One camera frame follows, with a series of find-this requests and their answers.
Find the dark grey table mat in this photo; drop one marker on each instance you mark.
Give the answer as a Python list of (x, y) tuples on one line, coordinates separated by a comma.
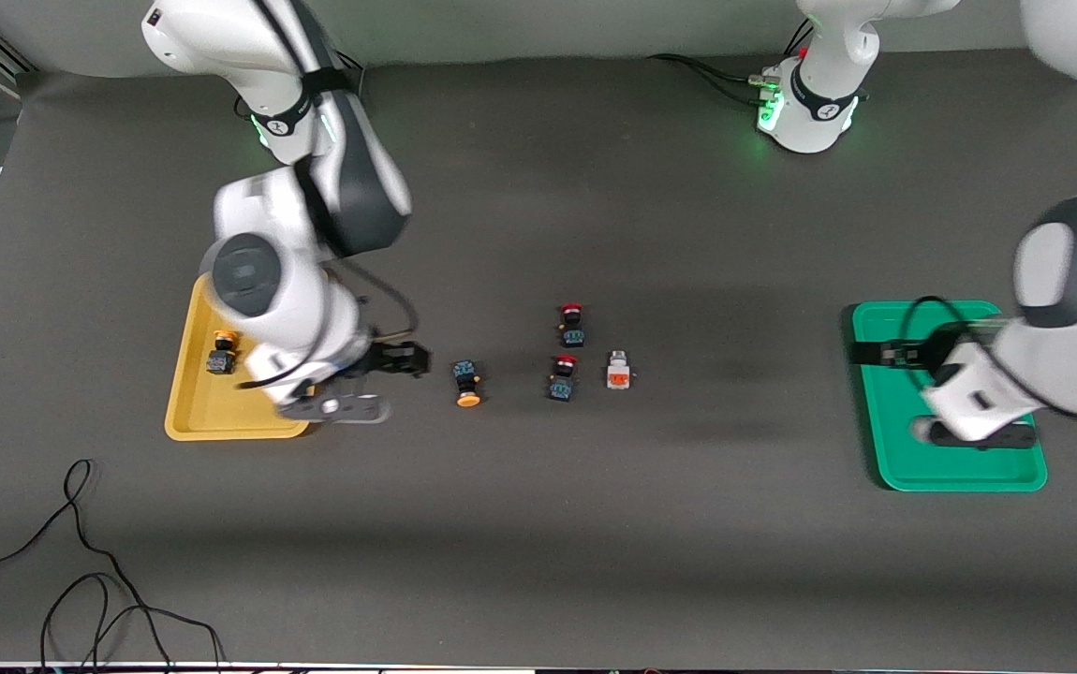
[(538, 524)]

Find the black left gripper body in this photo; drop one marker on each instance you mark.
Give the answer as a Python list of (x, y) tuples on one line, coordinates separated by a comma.
[(924, 356)]

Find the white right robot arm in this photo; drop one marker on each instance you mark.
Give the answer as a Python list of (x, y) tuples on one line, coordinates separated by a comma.
[(248, 271)]

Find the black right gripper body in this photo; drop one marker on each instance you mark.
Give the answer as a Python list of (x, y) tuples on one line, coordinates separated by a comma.
[(387, 359)]

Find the yellow push button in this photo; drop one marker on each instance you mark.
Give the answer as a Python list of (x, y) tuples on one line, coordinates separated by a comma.
[(221, 356), (466, 379)]

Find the red push button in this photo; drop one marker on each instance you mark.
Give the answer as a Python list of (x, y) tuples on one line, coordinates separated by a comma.
[(563, 382), (573, 329)]

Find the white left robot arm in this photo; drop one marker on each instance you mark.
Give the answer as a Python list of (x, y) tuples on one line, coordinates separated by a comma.
[(1072, 281)]

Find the green plastic tray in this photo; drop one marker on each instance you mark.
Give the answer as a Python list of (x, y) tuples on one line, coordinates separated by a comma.
[(885, 440)]

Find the yellow plastic tray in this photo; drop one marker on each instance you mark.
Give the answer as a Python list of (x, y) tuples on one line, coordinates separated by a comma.
[(211, 412)]

